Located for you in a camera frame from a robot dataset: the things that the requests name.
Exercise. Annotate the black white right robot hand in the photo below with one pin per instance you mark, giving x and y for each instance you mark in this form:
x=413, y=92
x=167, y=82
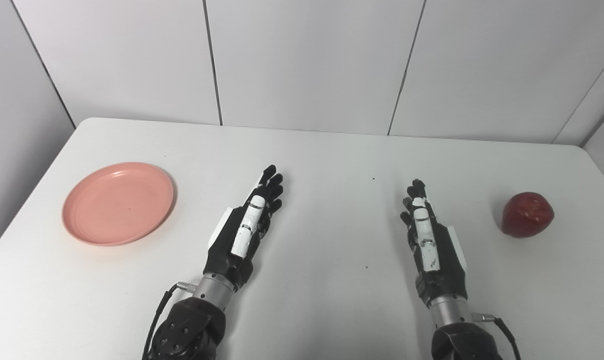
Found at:
x=444, y=270

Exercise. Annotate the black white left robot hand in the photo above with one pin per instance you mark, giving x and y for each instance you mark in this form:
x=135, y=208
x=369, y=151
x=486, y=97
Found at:
x=232, y=250

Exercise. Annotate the red apple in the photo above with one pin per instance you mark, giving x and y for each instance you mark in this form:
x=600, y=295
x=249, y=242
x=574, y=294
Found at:
x=526, y=215

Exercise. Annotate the pink round plate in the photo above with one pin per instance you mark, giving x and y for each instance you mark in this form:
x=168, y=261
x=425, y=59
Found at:
x=117, y=205

